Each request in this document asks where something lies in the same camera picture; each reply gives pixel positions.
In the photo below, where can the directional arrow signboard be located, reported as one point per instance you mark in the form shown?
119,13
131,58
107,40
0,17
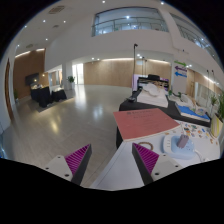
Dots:
179,77

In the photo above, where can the potted green plant far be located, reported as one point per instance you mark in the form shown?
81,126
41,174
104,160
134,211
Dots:
71,81

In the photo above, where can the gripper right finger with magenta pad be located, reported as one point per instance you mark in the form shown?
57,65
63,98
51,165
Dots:
153,166

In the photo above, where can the grey charger plug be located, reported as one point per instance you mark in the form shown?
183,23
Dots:
182,141

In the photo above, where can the white architectural model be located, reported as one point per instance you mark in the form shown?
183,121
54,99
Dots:
151,94

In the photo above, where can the plant in yellow pot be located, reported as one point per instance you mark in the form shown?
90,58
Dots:
218,118

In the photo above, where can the wall television screen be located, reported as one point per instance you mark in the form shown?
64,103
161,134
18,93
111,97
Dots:
30,79

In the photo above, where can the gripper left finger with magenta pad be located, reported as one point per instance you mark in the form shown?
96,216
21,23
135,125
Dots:
71,167

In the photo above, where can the black draped table left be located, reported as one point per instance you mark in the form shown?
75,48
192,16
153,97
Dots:
43,96

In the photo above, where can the white table with stickers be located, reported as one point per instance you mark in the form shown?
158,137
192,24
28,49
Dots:
122,172

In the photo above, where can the blue and white model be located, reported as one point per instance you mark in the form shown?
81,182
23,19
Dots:
187,112

